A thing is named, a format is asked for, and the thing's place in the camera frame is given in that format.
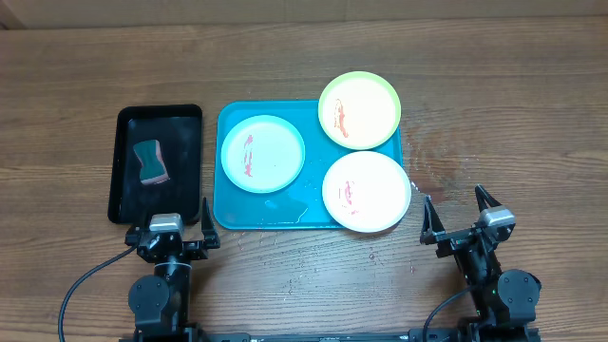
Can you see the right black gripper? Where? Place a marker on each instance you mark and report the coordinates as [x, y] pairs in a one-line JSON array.
[[435, 232]]

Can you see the light blue plate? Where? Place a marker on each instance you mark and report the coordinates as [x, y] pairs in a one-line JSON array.
[[262, 154]]

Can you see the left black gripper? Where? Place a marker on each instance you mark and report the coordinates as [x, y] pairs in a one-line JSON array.
[[196, 249]]

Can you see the white plate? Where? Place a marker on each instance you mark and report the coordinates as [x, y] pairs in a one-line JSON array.
[[366, 192]]

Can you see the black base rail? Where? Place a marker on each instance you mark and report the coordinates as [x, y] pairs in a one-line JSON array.
[[413, 335]]

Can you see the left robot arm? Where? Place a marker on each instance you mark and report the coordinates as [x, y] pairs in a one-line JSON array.
[[160, 302]]

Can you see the yellow green plate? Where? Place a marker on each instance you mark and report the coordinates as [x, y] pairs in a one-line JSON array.
[[359, 110]]

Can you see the green and pink sponge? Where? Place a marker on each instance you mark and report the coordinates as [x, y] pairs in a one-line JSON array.
[[153, 169]]

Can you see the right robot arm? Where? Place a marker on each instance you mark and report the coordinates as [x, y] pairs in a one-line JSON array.
[[505, 301]]

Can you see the teal plastic tray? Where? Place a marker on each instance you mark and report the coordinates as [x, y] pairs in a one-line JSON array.
[[299, 205]]

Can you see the black plastic tray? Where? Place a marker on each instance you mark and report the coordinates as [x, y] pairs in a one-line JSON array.
[[178, 128]]

